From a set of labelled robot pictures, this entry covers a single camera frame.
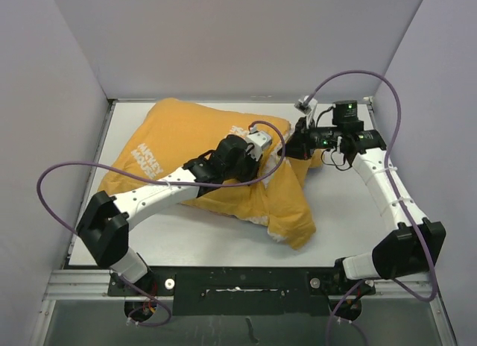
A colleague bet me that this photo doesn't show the blue yellow Mickey pillowcase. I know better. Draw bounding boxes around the blue yellow Mickey pillowcase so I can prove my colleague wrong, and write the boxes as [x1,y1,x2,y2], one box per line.
[113,98,321,249]

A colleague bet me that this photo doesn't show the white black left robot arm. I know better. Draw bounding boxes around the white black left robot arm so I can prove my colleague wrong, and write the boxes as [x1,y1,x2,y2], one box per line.
[76,131,272,295]

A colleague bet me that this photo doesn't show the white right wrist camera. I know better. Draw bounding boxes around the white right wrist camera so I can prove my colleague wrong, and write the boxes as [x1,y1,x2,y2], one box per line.
[294,95,318,128]

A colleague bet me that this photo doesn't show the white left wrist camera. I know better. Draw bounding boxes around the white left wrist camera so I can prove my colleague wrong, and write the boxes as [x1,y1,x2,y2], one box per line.
[245,130,273,158]

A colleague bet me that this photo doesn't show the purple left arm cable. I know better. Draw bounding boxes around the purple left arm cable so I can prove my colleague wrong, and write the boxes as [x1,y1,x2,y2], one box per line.
[37,121,287,327]

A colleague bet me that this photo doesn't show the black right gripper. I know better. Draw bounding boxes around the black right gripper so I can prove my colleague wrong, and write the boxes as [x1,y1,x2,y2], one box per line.
[277,116,341,161]

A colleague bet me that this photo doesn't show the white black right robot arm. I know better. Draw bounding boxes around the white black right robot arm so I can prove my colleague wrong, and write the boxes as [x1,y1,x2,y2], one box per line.
[282,98,446,293]

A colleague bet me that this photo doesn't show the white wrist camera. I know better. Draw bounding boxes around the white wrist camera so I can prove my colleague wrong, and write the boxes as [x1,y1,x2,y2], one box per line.
[245,130,273,158]
[294,95,318,128]

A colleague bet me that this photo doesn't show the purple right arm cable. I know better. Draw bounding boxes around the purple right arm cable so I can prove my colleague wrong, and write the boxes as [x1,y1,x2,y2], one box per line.
[303,69,437,346]

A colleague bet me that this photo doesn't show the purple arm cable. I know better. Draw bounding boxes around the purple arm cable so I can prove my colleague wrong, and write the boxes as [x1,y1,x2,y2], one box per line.
[37,121,287,327]
[303,69,437,346]

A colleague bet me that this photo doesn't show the aluminium frame rail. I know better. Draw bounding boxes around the aluminium frame rail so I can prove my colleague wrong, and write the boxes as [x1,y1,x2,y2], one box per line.
[30,269,457,345]

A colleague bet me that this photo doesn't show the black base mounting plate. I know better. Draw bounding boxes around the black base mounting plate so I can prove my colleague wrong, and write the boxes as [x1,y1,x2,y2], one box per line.
[107,265,376,327]

